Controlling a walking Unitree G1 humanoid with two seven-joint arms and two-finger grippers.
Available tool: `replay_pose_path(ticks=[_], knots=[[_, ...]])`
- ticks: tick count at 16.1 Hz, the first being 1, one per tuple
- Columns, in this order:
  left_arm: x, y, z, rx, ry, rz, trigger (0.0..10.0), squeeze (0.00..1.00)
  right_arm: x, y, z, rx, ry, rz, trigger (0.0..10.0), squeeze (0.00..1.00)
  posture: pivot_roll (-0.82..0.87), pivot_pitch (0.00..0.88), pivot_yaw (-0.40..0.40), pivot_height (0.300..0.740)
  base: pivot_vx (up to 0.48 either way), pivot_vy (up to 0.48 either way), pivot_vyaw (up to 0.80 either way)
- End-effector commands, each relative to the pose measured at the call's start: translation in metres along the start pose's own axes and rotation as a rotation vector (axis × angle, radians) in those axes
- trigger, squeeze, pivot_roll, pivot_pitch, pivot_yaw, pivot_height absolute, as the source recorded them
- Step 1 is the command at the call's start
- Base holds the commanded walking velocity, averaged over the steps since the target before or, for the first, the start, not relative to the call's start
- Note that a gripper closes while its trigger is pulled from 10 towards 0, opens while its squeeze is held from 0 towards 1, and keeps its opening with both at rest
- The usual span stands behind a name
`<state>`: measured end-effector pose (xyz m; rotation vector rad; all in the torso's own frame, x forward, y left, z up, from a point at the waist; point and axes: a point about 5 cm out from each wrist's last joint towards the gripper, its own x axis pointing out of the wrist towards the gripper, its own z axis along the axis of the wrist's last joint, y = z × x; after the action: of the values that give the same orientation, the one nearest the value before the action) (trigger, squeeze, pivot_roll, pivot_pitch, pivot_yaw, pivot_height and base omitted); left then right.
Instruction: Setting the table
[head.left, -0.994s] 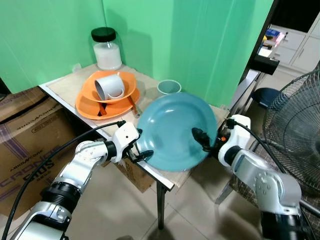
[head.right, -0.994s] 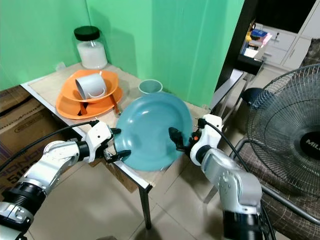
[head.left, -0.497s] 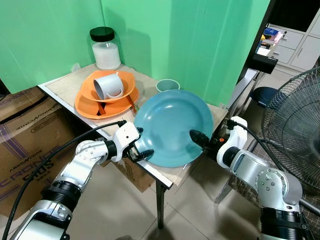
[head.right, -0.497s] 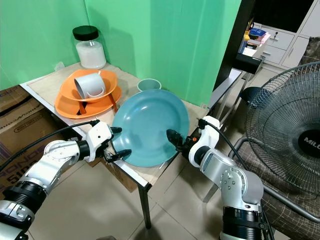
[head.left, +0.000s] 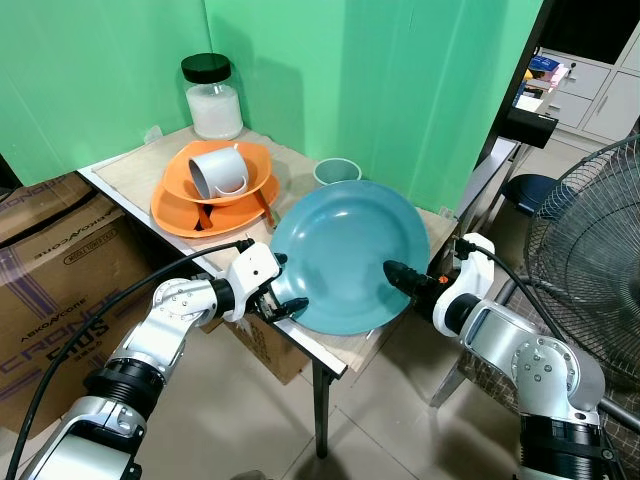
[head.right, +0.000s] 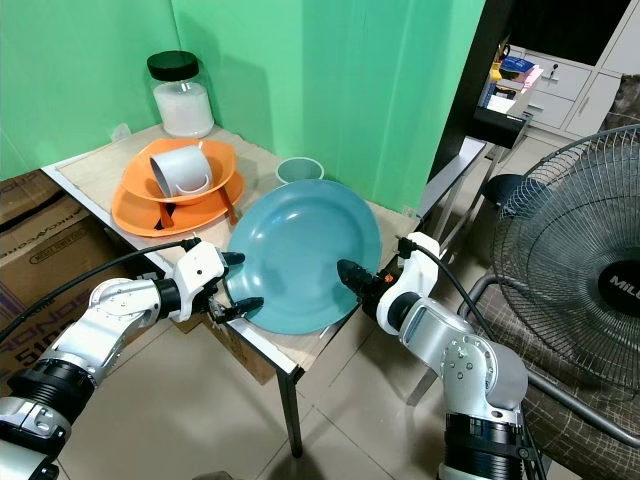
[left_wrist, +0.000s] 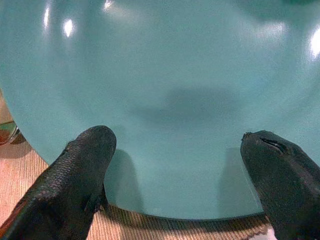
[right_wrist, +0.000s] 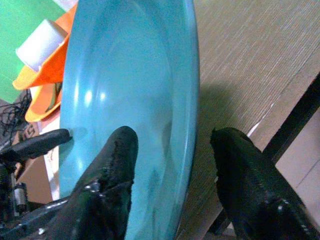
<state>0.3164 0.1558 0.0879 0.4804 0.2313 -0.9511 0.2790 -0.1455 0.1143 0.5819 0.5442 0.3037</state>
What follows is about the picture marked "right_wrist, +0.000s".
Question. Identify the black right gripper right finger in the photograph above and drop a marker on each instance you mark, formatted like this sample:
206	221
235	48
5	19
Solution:
247	180

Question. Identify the blue plastic plate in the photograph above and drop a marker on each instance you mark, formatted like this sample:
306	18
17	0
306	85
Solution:
130	82

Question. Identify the small orange plastic bowl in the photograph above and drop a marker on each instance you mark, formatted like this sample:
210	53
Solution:
42	105

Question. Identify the large orange plastic plate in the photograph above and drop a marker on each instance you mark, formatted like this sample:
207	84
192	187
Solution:
53	65

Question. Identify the black metal table frame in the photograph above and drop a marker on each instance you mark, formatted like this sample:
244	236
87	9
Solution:
292	117

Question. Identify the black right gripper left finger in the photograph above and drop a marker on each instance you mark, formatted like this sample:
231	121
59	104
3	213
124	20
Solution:
112	160

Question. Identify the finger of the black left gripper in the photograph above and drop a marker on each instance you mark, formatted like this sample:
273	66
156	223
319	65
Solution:
37	145

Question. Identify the brown cardboard box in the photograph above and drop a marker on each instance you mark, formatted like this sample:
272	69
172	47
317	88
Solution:
35	175

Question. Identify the white paper cup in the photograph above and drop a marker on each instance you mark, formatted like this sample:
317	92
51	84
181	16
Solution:
67	3
41	45

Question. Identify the green table mat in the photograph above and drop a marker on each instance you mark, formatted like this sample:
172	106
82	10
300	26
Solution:
15	32

